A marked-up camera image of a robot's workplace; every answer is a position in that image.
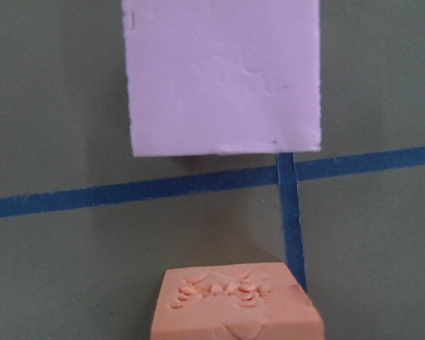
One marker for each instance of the orange foam block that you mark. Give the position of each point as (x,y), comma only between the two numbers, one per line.
(238,301)

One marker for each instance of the blue tape line crosswise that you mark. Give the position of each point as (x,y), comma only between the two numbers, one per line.
(286,174)

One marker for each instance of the pink foam block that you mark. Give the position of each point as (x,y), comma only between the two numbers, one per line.
(222,77)

